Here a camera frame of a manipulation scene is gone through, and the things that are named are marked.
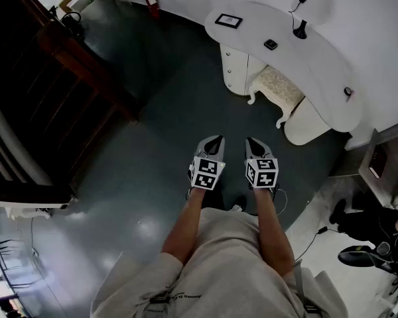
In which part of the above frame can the thin black adapter cable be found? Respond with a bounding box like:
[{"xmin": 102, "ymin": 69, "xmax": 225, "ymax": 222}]
[{"xmin": 288, "ymin": 0, "xmax": 306, "ymax": 31}]

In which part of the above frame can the white power strip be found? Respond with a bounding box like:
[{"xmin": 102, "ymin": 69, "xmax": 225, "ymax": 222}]
[{"xmin": 34, "ymin": 203, "xmax": 70, "ymax": 212}]

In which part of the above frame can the person's right forearm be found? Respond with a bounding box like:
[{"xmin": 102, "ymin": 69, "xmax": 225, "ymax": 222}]
[{"xmin": 253, "ymin": 187, "xmax": 296, "ymax": 278}]

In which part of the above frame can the black floor cable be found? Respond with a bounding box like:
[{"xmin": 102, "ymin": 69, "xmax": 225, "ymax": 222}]
[{"xmin": 295, "ymin": 225, "xmax": 339, "ymax": 263}]

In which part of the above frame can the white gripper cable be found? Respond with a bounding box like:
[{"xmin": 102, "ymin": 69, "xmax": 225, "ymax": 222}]
[{"xmin": 273, "ymin": 184, "xmax": 289, "ymax": 217}]

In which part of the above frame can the dark red book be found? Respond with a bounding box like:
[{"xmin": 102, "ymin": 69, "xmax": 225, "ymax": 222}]
[{"xmin": 367, "ymin": 144, "xmax": 388, "ymax": 180}]

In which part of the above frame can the white vanity mirror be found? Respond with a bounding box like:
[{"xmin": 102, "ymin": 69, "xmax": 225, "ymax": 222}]
[{"xmin": 293, "ymin": 0, "xmax": 334, "ymax": 26}]

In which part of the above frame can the person's left forearm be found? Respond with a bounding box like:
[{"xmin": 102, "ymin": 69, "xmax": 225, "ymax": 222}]
[{"xmin": 161, "ymin": 187, "xmax": 206, "ymax": 266}]

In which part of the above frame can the white and yellow box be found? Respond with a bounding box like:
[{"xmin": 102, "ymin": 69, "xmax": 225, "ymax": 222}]
[{"xmin": 64, "ymin": 0, "xmax": 94, "ymax": 11}]

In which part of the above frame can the black picture frame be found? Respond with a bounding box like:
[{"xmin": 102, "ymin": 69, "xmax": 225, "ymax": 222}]
[{"xmin": 214, "ymin": 13, "xmax": 243, "ymax": 30}]

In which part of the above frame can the red fire extinguisher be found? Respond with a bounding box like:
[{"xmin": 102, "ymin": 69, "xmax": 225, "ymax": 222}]
[{"xmin": 145, "ymin": 0, "xmax": 161, "ymax": 19}]

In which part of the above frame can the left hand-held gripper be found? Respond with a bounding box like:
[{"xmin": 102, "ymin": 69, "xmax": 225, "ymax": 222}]
[{"xmin": 188, "ymin": 135, "xmax": 226, "ymax": 191}]

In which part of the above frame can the grey harness strap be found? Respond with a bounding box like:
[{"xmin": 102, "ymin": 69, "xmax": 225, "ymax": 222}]
[
  {"xmin": 293, "ymin": 260, "xmax": 319, "ymax": 314},
  {"xmin": 149, "ymin": 293, "xmax": 176, "ymax": 311}
]

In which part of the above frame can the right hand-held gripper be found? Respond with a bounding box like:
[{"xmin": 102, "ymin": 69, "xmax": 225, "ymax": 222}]
[{"xmin": 245, "ymin": 137, "xmax": 279, "ymax": 189}]

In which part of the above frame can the white nightstand with drawer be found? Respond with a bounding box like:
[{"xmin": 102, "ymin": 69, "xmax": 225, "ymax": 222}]
[{"xmin": 204, "ymin": 0, "xmax": 364, "ymax": 146}]

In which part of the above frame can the black round stand base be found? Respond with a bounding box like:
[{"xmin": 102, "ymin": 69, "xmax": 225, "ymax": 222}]
[{"xmin": 292, "ymin": 19, "xmax": 308, "ymax": 40}]

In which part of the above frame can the white stool with floral cushion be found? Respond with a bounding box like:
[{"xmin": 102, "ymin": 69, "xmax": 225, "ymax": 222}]
[{"xmin": 247, "ymin": 65, "xmax": 306, "ymax": 129}]

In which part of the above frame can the grey desk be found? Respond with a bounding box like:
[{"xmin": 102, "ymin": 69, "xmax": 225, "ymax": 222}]
[{"xmin": 358, "ymin": 117, "xmax": 398, "ymax": 208}]

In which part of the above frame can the black kettle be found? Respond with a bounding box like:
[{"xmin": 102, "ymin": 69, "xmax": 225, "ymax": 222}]
[{"xmin": 61, "ymin": 11, "xmax": 84, "ymax": 29}]

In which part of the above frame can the person's grey shirt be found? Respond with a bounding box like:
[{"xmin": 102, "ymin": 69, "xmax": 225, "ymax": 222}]
[{"xmin": 91, "ymin": 207, "xmax": 349, "ymax": 318}]

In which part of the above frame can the black wire rack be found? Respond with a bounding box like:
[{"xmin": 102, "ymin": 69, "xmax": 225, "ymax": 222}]
[{"xmin": 0, "ymin": 238, "xmax": 46, "ymax": 291}]

